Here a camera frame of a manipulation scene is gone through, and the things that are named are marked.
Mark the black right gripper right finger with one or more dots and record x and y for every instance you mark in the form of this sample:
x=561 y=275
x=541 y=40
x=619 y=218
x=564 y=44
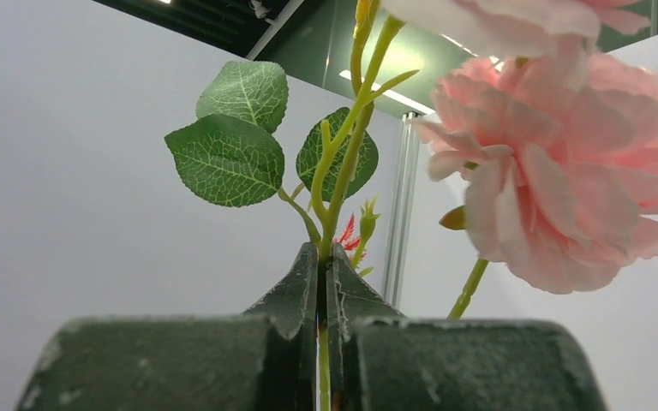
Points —
x=381 y=360

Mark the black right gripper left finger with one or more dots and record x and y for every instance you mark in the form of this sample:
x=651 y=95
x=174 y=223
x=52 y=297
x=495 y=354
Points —
x=260 y=359

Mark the pink peony flower stem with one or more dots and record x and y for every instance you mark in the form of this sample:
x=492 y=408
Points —
x=557 y=141

